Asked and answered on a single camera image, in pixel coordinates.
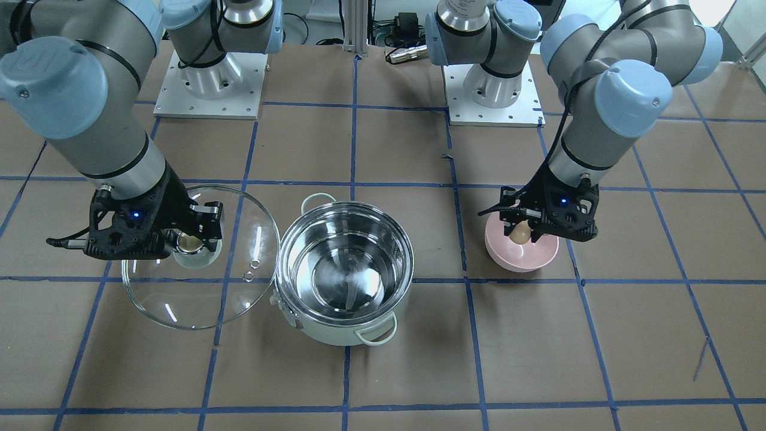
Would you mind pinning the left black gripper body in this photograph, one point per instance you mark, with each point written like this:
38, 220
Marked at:
540, 190

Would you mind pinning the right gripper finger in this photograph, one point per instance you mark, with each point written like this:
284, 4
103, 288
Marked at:
158, 245
210, 235

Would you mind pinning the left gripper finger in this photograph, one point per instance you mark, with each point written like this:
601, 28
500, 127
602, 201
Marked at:
511, 216
536, 229

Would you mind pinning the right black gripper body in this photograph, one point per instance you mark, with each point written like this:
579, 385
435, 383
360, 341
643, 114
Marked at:
172, 200

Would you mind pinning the brown egg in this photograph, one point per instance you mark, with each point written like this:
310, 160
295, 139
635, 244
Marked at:
521, 233

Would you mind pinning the glass pot lid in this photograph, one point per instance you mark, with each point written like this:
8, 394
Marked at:
202, 285

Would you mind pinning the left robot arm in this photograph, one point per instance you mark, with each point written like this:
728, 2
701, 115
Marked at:
615, 83

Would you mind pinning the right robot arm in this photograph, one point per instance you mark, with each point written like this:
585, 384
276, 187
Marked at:
72, 70

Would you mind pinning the pale green cooking pot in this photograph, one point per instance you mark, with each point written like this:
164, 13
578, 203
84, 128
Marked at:
343, 273

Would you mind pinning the pink bowl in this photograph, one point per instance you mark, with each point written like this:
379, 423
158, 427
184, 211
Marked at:
518, 258

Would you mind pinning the silver cylindrical connector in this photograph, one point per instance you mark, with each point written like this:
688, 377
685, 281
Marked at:
407, 54

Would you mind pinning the black power adapter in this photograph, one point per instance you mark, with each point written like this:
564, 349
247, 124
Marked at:
406, 25

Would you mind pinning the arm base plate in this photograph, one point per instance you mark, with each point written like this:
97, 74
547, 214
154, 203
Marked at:
230, 90
476, 98

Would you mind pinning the aluminium frame post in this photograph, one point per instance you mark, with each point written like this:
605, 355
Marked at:
355, 17

